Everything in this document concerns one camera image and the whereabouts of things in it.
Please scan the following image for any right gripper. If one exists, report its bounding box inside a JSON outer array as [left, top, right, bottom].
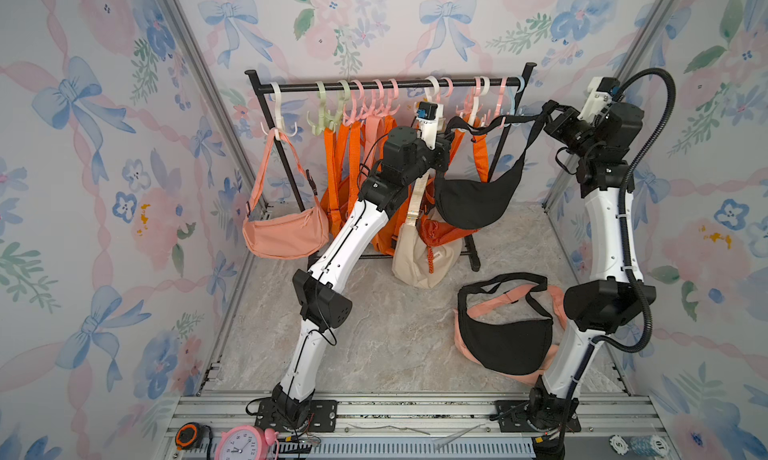
[[546, 102, 602, 166]]

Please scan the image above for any black crossbody bag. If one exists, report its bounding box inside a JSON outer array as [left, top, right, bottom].
[[457, 272, 554, 377], [434, 112, 545, 230]]

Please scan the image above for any pink bag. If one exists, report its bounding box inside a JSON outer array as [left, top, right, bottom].
[[242, 128, 330, 260], [452, 282, 568, 388]]

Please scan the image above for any black crossbody bag front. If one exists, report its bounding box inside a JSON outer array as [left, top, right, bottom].
[[457, 272, 554, 377]]

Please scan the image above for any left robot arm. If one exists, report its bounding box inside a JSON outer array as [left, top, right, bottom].
[[270, 127, 453, 430]]

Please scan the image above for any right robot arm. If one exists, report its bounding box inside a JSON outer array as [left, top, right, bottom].
[[526, 103, 656, 431]]

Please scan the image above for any beige crossbody bag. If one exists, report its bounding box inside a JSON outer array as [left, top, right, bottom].
[[392, 174, 463, 290]]

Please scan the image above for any white hook far left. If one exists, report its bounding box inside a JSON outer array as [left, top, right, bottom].
[[262, 82, 298, 138]]

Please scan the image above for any orange bags left cluster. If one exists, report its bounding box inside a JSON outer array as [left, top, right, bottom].
[[321, 116, 397, 236]]

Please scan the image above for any black clothes rack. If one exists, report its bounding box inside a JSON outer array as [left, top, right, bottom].
[[244, 62, 537, 272]]

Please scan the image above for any pink alarm clock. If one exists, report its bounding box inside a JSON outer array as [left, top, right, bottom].
[[214, 425, 279, 460]]

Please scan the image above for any orange black tape measure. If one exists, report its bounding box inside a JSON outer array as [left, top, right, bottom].
[[174, 422, 212, 451]]

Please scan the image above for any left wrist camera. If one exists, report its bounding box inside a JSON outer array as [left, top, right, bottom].
[[416, 101, 444, 150]]

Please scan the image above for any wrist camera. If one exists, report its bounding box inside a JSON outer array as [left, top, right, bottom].
[[579, 77, 620, 123], [416, 101, 444, 150]]

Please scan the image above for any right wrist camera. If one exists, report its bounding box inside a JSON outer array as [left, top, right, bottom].
[[579, 77, 620, 123]]

